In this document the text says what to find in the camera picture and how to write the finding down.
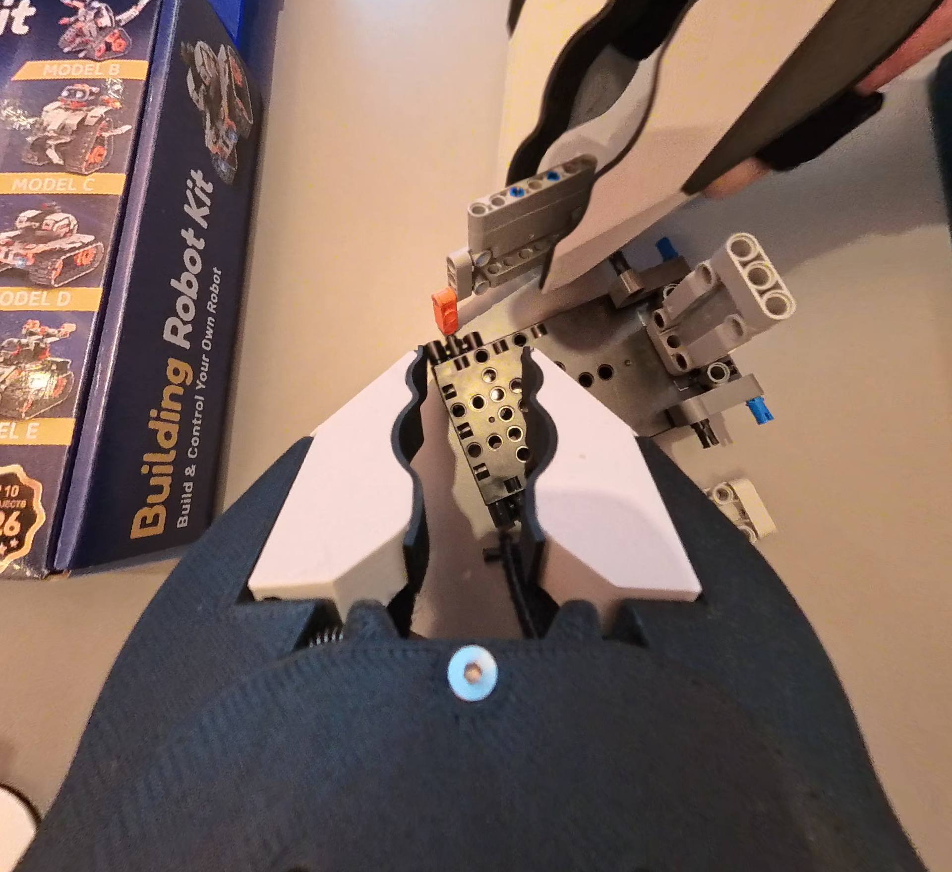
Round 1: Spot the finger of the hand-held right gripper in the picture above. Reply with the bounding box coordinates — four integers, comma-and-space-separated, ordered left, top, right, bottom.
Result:
508, 0, 696, 177
537, 0, 840, 291

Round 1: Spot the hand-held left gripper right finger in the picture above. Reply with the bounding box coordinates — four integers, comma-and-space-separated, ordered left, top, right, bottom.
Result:
519, 346, 705, 629

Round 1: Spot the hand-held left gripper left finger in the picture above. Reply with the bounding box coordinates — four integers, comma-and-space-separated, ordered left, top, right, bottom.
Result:
247, 348, 434, 618

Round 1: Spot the black motor cable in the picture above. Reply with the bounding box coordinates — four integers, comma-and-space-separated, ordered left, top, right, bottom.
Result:
483, 515, 547, 639

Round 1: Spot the grey perforated beam piece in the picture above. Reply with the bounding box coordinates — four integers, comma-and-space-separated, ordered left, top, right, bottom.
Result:
446, 154, 598, 293

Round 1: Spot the black perforated motor block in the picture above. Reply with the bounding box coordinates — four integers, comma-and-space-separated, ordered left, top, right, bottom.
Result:
424, 337, 553, 525

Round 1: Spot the grey building block assembly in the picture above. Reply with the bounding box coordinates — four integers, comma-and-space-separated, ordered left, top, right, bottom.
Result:
532, 233, 798, 451

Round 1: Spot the person's right hand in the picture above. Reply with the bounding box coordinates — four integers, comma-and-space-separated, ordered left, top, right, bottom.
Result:
703, 2, 952, 201

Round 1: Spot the small white block piece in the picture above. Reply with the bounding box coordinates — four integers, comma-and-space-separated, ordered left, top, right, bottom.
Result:
707, 478, 779, 544

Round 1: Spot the dark blue robot kit box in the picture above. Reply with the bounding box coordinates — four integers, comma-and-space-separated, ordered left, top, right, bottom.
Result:
0, 0, 266, 581

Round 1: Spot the white round object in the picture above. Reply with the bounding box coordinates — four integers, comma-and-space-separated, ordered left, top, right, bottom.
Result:
0, 785, 40, 872

